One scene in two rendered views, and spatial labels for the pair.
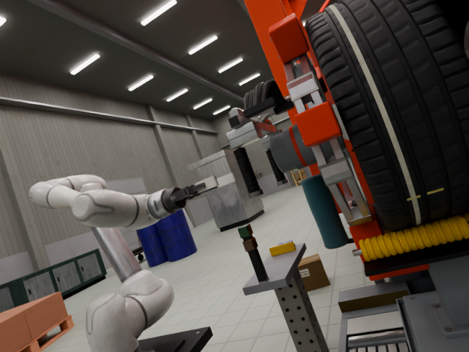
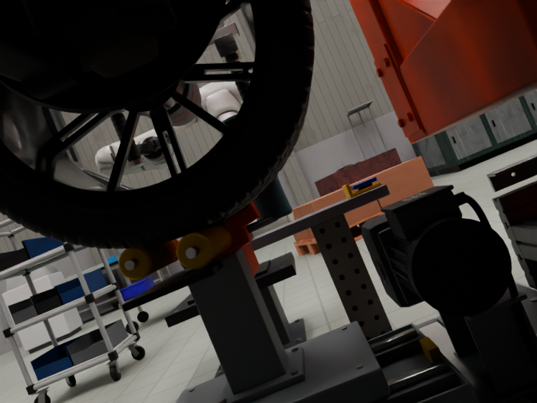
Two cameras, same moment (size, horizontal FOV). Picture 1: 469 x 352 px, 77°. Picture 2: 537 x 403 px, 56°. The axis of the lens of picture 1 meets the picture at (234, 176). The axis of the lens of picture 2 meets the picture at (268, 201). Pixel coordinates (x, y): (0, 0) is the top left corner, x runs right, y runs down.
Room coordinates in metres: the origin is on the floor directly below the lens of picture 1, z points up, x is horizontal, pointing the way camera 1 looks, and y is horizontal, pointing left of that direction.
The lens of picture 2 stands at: (0.69, -1.39, 0.50)
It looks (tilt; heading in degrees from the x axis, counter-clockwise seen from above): 1 degrees up; 71
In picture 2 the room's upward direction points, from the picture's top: 23 degrees counter-clockwise
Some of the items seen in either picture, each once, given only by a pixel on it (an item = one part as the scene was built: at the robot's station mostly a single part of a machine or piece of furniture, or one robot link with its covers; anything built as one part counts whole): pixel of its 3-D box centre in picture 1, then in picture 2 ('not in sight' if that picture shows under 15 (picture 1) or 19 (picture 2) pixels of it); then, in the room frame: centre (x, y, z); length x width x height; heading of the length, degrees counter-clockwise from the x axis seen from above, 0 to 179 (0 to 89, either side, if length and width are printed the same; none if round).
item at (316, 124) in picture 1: (318, 126); not in sight; (0.64, -0.21, 0.85); 0.09 x 0.08 x 0.07; 158
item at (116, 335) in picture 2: not in sight; (61, 300); (0.41, 1.70, 0.50); 0.54 x 0.42 x 1.00; 158
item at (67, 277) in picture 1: (44, 286); (487, 129); (6.60, 4.79, 0.37); 1.87 x 1.73 x 0.74; 159
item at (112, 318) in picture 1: (112, 324); not in sight; (1.14, 0.63, 0.48); 0.18 x 0.16 x 0.22; 151
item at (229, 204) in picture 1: (228, 189); not in sight; (8.42, 0.29, 0.98); 1.52 x 1.17 x 1.97; 158
